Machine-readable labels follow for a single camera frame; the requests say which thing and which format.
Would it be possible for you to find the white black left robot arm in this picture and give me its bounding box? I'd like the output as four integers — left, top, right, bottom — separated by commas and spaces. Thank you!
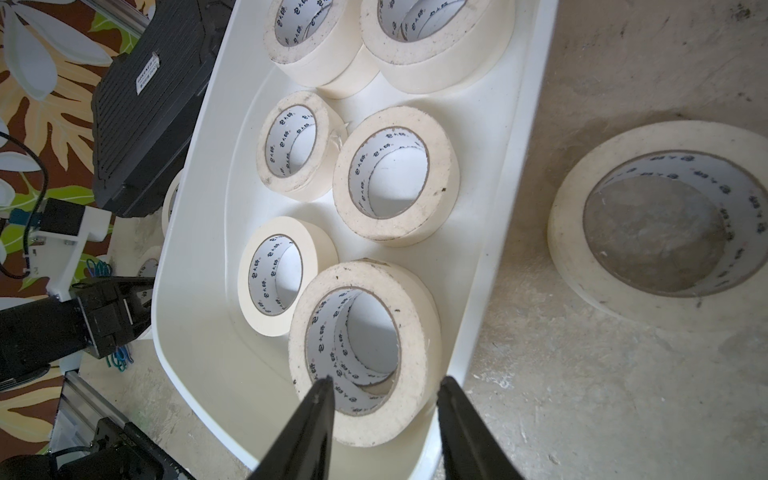
1, 277, 155, 390

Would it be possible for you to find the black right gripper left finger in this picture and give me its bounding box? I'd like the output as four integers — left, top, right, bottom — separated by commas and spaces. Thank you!
249, 376, 335, 480

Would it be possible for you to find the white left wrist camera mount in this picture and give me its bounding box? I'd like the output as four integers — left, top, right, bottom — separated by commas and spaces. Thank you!
28, 198, 112, 302

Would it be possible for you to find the cream tape roll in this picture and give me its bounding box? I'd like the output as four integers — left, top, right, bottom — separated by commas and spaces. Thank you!
236, 216, 338, 337
256, 91, 348, 202
161, 170, 183, 235
263, 0, 379, 99
548, 120, 767, 331
288, 259, 442, 448
360, 0, 516, 94
332, 106, 461, 247

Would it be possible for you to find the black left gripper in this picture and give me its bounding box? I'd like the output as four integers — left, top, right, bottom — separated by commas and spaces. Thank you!
70, 277, 155, 359

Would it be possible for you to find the black plastic tool case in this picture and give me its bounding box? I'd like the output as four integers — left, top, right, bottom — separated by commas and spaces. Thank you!
91, 0, 235, 218

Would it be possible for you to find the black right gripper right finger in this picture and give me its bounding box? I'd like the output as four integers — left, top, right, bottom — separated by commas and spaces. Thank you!
437, 376, 524, 480

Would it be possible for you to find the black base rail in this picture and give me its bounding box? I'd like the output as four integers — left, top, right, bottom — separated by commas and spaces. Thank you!
1, 417, 193, 479

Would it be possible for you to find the white plastic storage box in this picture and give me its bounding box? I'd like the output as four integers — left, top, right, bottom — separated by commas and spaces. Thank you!
152, 1, 558, 468

